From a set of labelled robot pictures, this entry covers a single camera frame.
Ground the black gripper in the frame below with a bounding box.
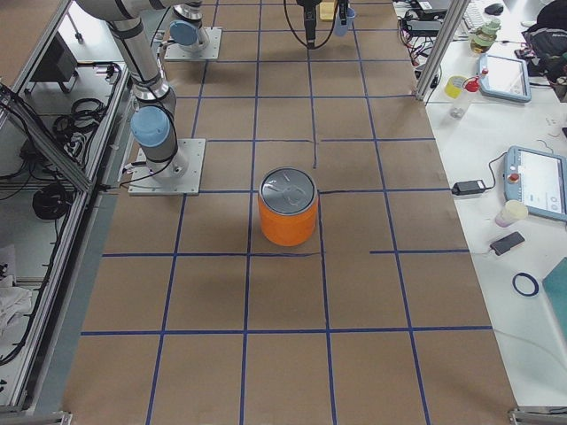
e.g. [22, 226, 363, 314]
[296, 0, 347, 49]

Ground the light blue plastic cup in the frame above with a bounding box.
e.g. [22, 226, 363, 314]
[333, 6, 356, 36]

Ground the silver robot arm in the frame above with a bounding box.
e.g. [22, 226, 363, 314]
[79, 1, 222, 196]
[169, 1, 351, 50]

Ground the white paper cup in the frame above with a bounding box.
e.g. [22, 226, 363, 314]
[494, 199, 529, 228]

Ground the wooden mug tree stand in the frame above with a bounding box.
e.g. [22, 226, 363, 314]
[319, 0, 336, 22]

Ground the yellow tape roll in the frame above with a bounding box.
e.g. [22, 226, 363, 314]
[444, 75, 467, 99]

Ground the green glass jar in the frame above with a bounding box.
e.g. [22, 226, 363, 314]
[470, 19, 501, 54]

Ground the red capped squeeze bottle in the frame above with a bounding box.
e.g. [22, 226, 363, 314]
[449, 76, 480, 120]

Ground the orange canister with grey lid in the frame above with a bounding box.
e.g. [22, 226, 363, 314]
[258, 167, 317, 247]

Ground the far teach pendant tablet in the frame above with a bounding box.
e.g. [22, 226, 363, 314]
[478, 53, 532, 103]

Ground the teach pendant tablet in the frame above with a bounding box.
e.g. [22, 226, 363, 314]
[503, 146, 566, 222]
[478, 53, 532, 103]

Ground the black power adapter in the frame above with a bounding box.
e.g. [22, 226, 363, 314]
[451, 180, 487, 196]

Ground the near teach pendant tablet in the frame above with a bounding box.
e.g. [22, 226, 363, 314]
[503, 146, 566, 222]

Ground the black smartphone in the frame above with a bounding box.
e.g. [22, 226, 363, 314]
[489, 231, 525, 256]

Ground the teal board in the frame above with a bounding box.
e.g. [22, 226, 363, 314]
[543, 258, 567, 337]

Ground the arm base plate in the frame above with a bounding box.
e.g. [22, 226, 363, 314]
[164, 27, 222, 62]
[128, 138, 206, 196]

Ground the aluminium frame post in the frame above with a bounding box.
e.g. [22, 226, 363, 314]
[415, 0, 469, 101]

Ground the blue tape ring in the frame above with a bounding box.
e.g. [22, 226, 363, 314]
[512, 272, 540, 298]

